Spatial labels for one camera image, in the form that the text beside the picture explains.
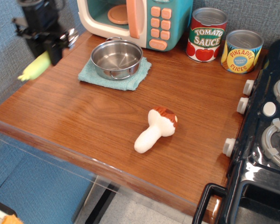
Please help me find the teal folded cloth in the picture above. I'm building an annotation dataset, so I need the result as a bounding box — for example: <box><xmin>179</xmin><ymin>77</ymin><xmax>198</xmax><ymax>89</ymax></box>
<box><xmin>78</xmin><ymin>57</ymin><xmax>152</xmax><ymax>91</ymax></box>

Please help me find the pineapple slices can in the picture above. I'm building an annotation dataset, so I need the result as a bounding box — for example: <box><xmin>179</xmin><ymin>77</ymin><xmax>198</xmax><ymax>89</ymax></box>
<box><xmin>221</xmin><ymin>30</ymin><xmax>264</xmax><ymax>74</ymax></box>

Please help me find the tomato sauce can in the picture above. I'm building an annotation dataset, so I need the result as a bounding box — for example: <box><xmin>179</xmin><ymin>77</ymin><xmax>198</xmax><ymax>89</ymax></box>
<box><xmin>186</xmin><ymin>7</ymin><xmax>228</xmax><ymax>62</ymax></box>

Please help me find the toy microwave teal and cream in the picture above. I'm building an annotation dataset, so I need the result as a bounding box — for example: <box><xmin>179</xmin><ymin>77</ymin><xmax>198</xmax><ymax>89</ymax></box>
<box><xmin>77</xmin><ymin>0</ymin><xmax>193</xmax><ymax>52</ymax></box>

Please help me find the orange microwave turntable plate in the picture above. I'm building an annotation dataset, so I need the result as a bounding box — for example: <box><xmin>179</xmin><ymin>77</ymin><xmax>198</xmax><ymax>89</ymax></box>
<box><xmin>107</xmin><ymin>4</ymin><xmax>128</xmax><ymax>25</ymax></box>

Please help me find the black toy stove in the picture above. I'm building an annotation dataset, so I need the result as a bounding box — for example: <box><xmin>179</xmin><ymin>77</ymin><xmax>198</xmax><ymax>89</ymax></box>
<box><xmin>193</xmin><ymin>40</ymin><xmax>280</xmax><ymax>224</ymax></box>

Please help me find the black orange object bottom corner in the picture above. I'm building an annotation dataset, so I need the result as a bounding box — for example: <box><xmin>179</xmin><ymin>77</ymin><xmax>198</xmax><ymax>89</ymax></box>
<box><xmin>0</xmin><ymin>203</ymin><xmax>23</xmax><ymax>224</ymax></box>

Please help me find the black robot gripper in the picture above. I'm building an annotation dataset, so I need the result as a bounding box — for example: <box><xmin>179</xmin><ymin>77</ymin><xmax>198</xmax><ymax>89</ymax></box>
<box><xmin>12</xmin><ymin>7</ymin><xmax>71</xmax><ymax>66</ymax></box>

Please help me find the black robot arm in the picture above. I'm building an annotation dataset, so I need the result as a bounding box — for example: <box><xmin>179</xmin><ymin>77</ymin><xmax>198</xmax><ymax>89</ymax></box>
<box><xmin>12</xmin><ymin>0</ymin><xmax>75</xmax><ymax>66</ymax></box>

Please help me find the plush white brown mushroom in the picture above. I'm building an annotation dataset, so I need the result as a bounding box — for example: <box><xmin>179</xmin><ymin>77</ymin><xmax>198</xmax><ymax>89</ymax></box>
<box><xmin>134</xmin><ymin>106</ymin><xmax>178</xmax><ymax>154</ymax></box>

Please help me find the small stainless steel pot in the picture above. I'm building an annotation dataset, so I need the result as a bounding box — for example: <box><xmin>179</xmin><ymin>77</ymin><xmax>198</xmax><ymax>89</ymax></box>
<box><xmin>90</xmin><ymin>37</ymin><xmax>143</xmax><ymax>81</ymax></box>

